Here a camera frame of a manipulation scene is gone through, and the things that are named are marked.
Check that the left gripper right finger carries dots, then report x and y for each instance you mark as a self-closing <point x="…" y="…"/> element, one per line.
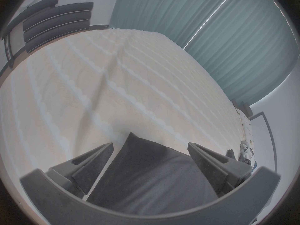
<point x="215" y="172"/>

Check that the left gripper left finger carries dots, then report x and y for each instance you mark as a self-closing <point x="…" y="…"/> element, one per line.
<point x="84" y="172"/>

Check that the black T-shirt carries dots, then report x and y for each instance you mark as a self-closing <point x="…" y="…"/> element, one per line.
<point x="150" y="177"/>

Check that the pile of clothes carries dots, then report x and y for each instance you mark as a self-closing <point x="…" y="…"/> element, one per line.
<point x="247" y="149"/>

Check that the bed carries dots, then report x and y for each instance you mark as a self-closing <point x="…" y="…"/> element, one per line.
<point x="117" y="83"/>

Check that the black garment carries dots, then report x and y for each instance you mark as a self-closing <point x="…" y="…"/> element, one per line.
<point x="245" y="160"/>

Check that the white printed pillow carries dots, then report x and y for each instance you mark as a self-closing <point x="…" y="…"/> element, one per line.
<point x="246" y="125"/>

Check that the grey bedside table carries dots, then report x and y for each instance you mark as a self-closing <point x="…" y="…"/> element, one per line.
<point x="248" y="110"/>

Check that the blue-green curtain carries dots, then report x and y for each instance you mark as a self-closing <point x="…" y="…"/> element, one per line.
<point x="246" y="46"/>
<point x="164" y="8"/>

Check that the black chest of drawers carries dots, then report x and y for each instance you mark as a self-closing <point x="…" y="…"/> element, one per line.
<point x="58" y="24"/>

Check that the black dressing table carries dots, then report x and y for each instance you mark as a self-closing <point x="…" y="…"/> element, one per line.
<point x="35" y="10"/>

